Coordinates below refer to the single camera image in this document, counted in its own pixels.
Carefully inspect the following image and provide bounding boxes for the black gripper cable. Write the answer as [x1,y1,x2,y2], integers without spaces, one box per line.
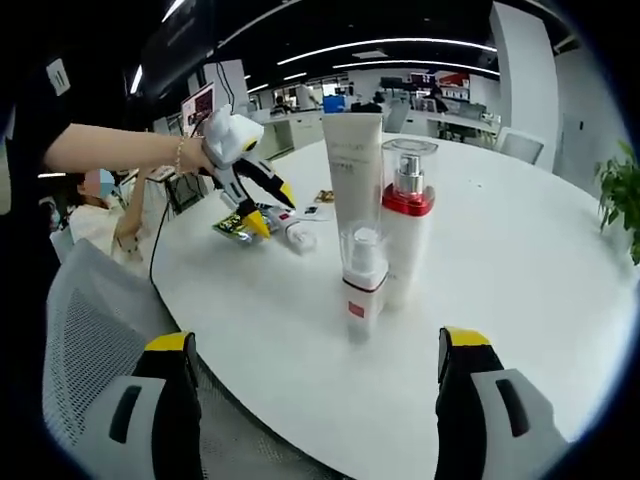
[148,199,174,287]

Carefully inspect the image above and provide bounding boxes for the person's black shirt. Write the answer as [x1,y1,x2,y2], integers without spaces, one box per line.
[0,44,129,451]

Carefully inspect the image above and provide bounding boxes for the green potted plant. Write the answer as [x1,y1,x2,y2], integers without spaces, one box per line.
[593,139,640,266]

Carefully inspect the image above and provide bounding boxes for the tall white skincare tube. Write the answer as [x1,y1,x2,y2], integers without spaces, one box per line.
[321,112,386,261]

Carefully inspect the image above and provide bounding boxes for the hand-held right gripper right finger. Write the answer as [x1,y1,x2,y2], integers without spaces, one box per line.
[434,325,571,480]

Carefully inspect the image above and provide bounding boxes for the white mesh office chair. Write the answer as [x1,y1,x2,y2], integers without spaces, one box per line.
[42,238,321,480]

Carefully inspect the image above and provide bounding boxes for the grey office chair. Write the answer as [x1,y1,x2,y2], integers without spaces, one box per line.
[384,102,409,134]

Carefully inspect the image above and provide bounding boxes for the person's left hand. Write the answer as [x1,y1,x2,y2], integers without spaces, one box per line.
[183,137,219,176]

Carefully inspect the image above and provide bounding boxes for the computer monitor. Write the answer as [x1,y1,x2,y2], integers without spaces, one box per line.
[180,82,216,137]

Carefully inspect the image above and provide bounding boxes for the red collared white skincare bottle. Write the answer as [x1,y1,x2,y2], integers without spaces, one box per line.
[380,138,440,312]

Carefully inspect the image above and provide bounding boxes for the green black skincare sachet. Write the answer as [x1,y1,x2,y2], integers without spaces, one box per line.
[212,209,261,247]

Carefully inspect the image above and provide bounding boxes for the large dark screen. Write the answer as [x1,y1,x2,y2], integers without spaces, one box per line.
[141,0,221,96]

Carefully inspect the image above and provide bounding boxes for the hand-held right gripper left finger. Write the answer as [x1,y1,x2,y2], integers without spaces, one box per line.
[107,330,204,480]

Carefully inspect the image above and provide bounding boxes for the white framed chair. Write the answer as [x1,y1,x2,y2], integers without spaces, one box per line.
[499,127,545,164]

